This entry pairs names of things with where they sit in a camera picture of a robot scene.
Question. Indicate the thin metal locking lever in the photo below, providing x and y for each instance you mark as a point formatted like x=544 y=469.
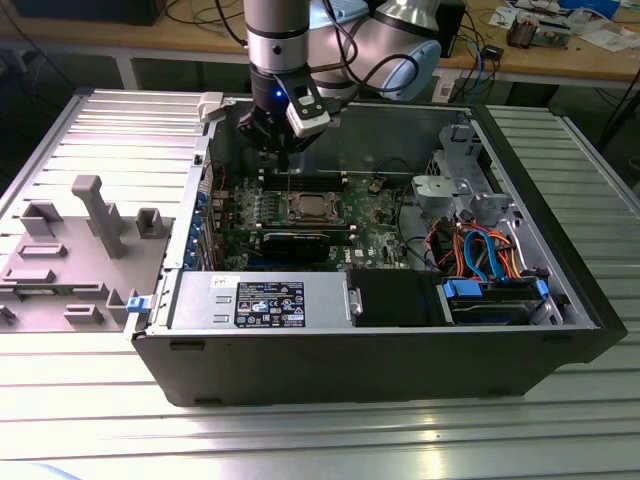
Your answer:
x=290 y=184

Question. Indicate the silver CPU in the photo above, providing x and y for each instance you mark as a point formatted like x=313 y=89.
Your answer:
x=314 y=206

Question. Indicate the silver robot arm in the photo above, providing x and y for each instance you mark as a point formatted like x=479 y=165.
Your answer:
x=275 y=30

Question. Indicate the RAM slot white clips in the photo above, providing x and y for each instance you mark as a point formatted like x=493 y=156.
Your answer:
x=315 y=175
x=315 y=183

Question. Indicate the CPU socket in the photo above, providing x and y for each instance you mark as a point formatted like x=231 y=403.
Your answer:
x=286 y=207

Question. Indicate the finned CPU cooler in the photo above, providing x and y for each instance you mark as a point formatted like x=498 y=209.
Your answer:
x=522 y=32

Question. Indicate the grey case release latch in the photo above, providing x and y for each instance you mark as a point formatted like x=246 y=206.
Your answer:
x=210 y=105

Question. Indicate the wooden workbench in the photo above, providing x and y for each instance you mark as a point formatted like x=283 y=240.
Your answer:
x=190 y=40

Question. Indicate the round coin battery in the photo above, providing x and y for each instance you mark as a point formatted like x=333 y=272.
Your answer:
x=375 y=187

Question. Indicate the black graphics card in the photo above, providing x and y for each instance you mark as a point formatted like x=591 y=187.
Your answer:
x=295 y=247

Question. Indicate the green motherboard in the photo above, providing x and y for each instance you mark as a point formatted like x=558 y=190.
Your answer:
x=370 y=240

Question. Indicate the white label sheet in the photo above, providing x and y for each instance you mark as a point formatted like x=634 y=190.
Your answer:
x=444 y=90

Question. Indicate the black box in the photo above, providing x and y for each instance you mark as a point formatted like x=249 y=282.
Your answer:
x=100 y=10

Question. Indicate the silver metal drive cage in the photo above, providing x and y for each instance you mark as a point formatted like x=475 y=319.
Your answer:
x=440 y=192

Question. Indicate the tall black device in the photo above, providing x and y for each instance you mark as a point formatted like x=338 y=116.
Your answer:
x=455 y=25

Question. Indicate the silver power supply unit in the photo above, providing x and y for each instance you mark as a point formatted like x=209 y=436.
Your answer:
x=200 y=300

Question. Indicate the small black adapter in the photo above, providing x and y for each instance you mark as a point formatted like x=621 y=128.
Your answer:
x=493 y=52

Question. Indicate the black plastic air shroud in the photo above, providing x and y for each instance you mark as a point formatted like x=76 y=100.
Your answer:
x=390 y=297

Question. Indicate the blue case latch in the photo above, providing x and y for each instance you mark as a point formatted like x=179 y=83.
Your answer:
x=137 y=305

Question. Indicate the grey parts rack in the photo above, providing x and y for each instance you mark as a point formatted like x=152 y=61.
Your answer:
x=75 y=280

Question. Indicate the black PC case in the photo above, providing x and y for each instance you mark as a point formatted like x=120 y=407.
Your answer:
x=350 y=360

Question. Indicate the silver metal device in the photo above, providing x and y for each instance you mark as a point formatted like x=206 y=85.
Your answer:
x=555 y=35

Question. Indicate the hard disk blue carrier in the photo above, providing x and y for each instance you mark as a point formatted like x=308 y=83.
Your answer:
x=480 y=310

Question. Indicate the blue box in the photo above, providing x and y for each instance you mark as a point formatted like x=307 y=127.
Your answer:
x=590 y=6

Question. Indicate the white papers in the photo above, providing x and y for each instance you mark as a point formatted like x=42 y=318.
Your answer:
x=610 y=40

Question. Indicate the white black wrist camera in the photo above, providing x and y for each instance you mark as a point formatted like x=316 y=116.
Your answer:
x=305 y=112

